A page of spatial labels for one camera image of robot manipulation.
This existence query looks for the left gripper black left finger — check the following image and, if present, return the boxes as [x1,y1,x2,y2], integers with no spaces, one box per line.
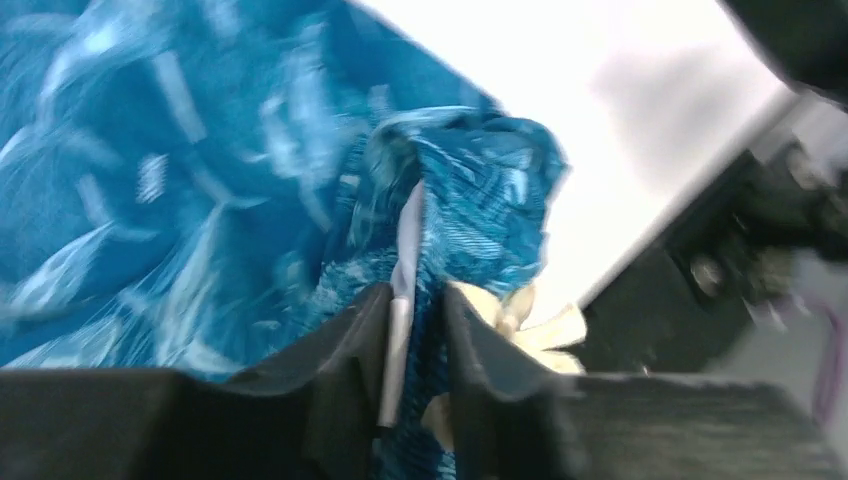
[1,283,393,479]

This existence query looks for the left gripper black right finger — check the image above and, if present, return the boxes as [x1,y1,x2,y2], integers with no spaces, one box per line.
[442,287,847,480]

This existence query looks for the dark teal patterned shorts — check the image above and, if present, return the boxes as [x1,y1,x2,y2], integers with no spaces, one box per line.
[1,1,568,479]

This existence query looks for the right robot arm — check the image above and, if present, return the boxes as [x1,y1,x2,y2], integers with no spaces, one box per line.
[723,1,847,304]

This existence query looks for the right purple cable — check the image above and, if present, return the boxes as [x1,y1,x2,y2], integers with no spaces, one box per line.
[808,298,848,432]

